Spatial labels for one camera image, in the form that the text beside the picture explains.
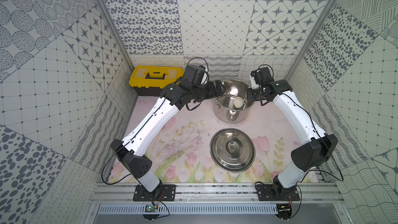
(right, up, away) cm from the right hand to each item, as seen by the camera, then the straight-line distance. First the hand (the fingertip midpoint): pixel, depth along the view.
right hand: (252, 97), depth 81 cm
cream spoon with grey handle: (-2, -3, +23) cm, 23 cm away
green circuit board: (-52, -53, -10) cm, 74 cm away
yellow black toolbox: (-63, +11, +21) cm, 67 cm away
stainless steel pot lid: (-10, -30, +6) cm, 33 cm away
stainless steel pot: (-14, -8, +12) cm, 20 cm away
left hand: (-19, +4, -14) cm, 24 cm away
